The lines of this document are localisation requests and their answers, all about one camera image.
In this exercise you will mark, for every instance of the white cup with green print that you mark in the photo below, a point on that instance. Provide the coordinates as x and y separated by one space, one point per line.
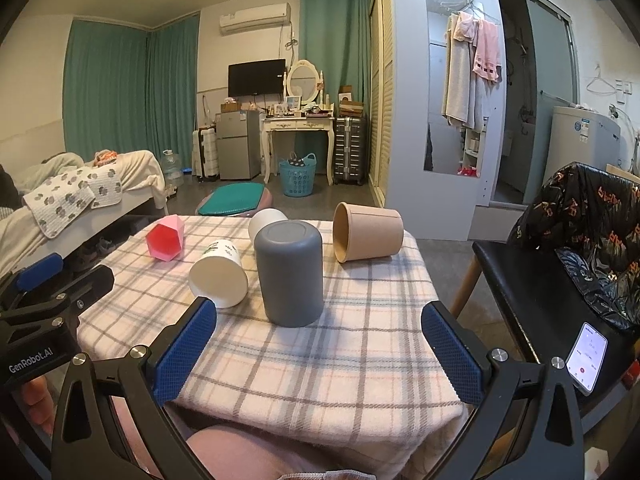
220 275

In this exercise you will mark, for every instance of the grey hanging towel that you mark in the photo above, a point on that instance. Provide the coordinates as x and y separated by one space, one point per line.
462 85

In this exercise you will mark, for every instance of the floral black jacket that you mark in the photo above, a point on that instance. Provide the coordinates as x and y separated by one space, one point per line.
590 220

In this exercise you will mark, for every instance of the silver small fridge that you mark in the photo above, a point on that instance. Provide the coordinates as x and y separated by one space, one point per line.
237 145

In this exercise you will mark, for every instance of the white patterned blanket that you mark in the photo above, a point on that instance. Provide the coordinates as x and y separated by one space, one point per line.
65 195

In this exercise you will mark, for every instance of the white suitcase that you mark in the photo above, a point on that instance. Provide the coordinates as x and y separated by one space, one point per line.
207 152

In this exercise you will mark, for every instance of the slatted wardrobe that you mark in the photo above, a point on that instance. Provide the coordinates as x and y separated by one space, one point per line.
380 110

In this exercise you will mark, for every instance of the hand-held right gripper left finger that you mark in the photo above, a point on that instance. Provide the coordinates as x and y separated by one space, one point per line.
184 350

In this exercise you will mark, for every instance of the white washing machine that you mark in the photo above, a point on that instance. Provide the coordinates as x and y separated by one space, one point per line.
575 150

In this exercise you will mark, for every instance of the pink hanging towel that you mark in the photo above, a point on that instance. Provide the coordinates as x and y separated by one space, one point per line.
487 55

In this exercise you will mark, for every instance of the black television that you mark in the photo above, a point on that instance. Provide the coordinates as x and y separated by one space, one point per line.
256 77

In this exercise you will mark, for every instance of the blue laundry basket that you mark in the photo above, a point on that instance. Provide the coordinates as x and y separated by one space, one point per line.
297 177

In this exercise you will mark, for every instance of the narrow green curtain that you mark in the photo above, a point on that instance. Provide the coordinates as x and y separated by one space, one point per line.
340 45

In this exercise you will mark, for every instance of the plaid tablecloth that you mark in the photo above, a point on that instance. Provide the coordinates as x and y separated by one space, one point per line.
325 365

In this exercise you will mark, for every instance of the person's leg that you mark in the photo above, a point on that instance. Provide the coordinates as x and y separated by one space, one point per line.
240 452

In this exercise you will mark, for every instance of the white smartphone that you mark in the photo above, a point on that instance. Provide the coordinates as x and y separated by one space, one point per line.
586 357

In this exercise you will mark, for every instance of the grey cup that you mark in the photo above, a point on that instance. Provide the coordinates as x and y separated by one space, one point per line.
290 280

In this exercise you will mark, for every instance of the brown paper cup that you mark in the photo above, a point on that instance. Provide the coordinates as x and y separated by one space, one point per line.
372 235

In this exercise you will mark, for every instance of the large water bottle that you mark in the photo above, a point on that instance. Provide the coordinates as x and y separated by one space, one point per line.
172 170

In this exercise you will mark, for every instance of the wide green curtain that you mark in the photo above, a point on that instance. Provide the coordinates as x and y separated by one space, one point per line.
115 85

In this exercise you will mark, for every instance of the pink hexagonal cup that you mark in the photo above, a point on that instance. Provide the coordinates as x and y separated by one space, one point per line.
166 240

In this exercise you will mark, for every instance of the bed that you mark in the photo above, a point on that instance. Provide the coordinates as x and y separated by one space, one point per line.
135 170

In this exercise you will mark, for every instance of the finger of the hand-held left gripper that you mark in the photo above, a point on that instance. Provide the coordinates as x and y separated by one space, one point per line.
85 285
41 267

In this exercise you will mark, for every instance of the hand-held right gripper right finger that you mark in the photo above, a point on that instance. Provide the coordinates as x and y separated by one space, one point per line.
452 355

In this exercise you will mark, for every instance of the white air conditioner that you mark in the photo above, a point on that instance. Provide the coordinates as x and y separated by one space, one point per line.
255 17

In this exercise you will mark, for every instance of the silver black suitcase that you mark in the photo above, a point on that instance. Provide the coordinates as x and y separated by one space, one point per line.
350 150

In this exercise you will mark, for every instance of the green cushioned stool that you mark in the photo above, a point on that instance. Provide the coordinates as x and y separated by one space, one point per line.
232 199

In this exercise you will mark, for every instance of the black chair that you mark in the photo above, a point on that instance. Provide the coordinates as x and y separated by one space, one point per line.
520 280

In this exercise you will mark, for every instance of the white vanity table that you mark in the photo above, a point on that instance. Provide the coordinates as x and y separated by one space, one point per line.
297 124

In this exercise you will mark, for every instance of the person's left hand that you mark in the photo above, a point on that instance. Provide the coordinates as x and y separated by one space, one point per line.
37 407

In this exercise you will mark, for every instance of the wall mirror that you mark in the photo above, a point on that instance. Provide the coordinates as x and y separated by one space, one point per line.
450 150

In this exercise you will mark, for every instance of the oval vanity mirror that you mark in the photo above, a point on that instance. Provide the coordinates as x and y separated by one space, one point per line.
303 79

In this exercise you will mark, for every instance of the cardboard box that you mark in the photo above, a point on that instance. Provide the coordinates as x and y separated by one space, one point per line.
351 107

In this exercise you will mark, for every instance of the plain white cup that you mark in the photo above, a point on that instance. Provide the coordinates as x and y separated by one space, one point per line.
265 220

